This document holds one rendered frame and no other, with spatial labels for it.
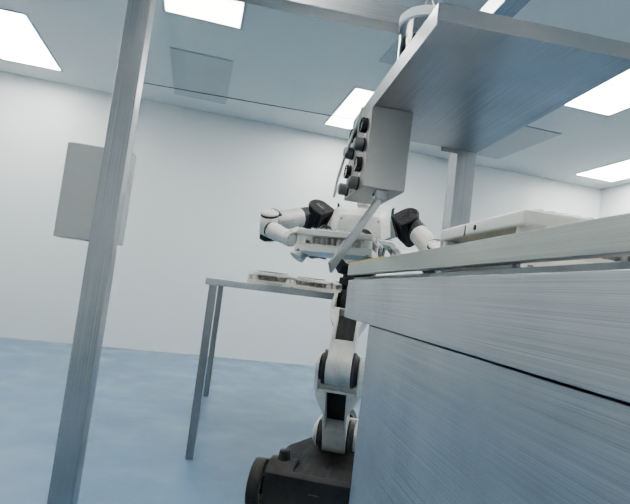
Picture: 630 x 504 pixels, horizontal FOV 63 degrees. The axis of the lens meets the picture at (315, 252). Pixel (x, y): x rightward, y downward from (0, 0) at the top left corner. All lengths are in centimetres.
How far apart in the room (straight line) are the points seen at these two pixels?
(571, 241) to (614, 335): 10
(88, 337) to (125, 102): 62
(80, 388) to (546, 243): 119
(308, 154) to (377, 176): 532
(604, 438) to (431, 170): 661
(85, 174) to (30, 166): 505
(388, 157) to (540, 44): 43
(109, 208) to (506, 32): 101
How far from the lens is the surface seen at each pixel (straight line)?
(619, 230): 48
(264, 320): 628
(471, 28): 96
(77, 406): 147
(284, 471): 215
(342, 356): 210
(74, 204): 152
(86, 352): 145
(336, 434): 228
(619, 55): 108
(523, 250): 59
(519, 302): 58
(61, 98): 670
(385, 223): 228
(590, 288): 49
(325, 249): 159
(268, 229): 215
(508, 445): 68
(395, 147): 127
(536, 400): 63
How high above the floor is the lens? 88
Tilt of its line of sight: 5 degrees up
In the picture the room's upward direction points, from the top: 7 degrees clockwise
